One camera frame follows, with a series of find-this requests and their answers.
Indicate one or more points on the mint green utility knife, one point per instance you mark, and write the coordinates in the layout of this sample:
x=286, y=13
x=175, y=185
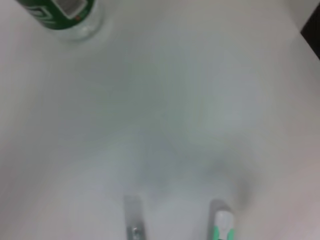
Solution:
x=223, y=222

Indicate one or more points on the clear green-label water bottle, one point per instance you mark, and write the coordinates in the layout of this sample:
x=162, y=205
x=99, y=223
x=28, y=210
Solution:
x=62, y=20

